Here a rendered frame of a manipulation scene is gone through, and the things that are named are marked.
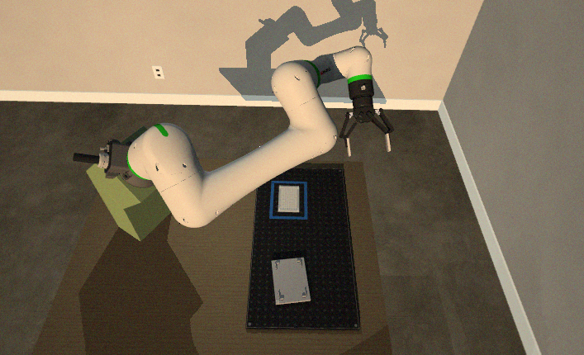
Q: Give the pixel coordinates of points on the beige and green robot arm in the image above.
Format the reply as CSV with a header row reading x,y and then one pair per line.
x,y
164,156

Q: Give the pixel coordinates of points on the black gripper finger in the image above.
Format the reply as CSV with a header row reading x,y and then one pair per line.
x,y
387,130
345,137

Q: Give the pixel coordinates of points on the blue rectangular tape outline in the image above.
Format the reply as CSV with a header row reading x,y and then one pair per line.
x,y
288,217

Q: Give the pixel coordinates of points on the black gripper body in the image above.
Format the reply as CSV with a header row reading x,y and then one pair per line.
x,y
363,104

